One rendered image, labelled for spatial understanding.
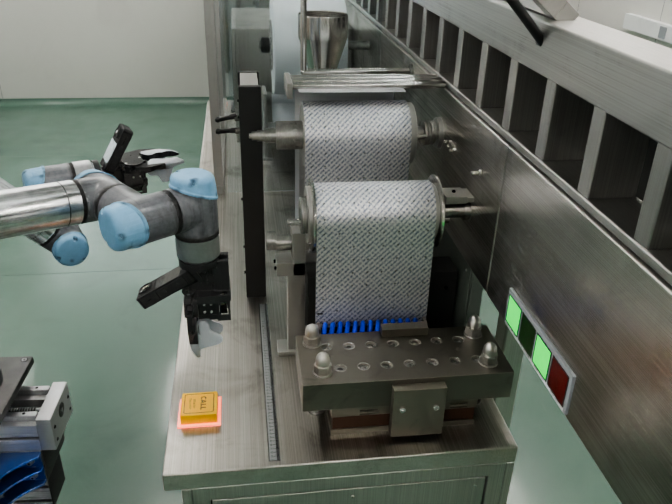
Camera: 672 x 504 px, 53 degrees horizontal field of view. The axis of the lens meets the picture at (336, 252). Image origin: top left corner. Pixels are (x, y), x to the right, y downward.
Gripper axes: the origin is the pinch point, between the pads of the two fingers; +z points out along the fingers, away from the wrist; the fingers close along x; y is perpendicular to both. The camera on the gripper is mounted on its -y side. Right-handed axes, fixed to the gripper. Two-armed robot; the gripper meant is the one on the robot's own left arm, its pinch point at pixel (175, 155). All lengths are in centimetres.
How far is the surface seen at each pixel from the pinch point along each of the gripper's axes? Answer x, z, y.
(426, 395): 85, 19, 12
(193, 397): 57, -16, 24
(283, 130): 25.2, 16.6, -15.4
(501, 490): 97, 32, 32
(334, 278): 58, 13, 2
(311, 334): 64, 5, 9
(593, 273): 105, 23, -29
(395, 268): 62, 25, 0
